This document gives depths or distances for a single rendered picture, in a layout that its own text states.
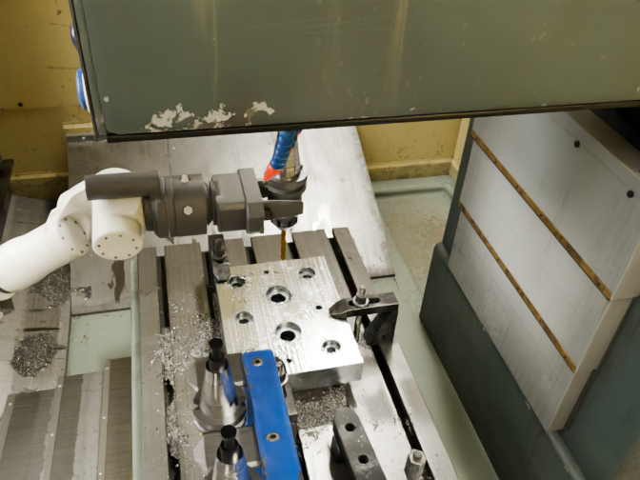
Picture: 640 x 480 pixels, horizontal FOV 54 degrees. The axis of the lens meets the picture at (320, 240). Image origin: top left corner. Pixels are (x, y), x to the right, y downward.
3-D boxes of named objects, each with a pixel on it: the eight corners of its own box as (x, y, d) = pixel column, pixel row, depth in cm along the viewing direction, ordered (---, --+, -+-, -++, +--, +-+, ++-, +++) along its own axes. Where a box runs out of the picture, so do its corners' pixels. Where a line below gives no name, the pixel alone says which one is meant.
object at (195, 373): (188, 396, 75) (188, 392, 75) (185, 362, 79) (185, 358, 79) (246, 387, 77) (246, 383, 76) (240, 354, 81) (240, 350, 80)
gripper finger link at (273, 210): (302, 214, 93) (260, 218, 91) (303, 196, 91) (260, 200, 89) (304, 221, 91) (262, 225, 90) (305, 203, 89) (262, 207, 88)
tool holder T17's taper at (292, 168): (306, 176, 89) (309, 134, 85) (277, 182, 88) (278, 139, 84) (293, 160, 93) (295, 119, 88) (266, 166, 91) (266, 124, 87)
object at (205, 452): (196, 479, 67) (195, 475, 66) (192, 437, 71) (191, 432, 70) (261, 468, 68) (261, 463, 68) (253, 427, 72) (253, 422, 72)
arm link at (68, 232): (151, 230, 88) (77, 269, 91) (148, 182, 93) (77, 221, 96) (119, 208, 82) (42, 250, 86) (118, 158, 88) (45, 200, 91)
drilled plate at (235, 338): (232, 401, 107) (231, 382, 104) (213, 286, 129) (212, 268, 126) (361, 380, 112) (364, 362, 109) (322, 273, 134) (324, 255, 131)
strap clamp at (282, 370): (275, 458, 104) (277, 402, 94) (263, 393, 114) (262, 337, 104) (295, 454, 104) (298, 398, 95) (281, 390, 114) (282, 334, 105)
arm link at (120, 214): (181, 259, 89) (97, 268, 87) (175, 202, 96) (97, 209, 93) (176, 208, 80) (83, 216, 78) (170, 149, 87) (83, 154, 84)
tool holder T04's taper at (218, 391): (239, 417, 71) (238, 379, 67) (199, 420, 71) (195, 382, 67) (238, 386, 75) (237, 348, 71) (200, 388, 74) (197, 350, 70)
